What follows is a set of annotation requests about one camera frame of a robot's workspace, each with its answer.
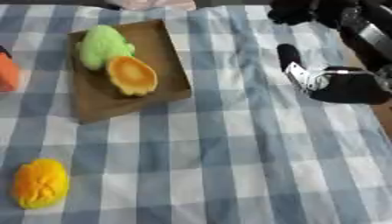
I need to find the orange yellow toy fruit half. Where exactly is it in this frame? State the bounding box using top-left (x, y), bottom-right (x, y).
top-left (104, 55), bottom-right (159, 97)

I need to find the brown cardboard box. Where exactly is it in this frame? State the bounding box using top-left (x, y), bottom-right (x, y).
top-left (67, 18), bottom-right (195, 125)

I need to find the green soft toy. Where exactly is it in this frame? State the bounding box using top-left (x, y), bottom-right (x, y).
top-left (74, 24), bottom-right (138, 72)

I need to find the orange block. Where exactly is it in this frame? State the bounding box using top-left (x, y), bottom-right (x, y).
top-left (0, 45), bottom-right (22, 93)

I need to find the pale pink object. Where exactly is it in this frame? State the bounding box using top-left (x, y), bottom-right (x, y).
top-left (105, 0), bottom-right (198, 11)

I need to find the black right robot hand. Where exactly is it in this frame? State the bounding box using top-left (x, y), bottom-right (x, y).
top-left (266, 0), bottom-right (392, 106)

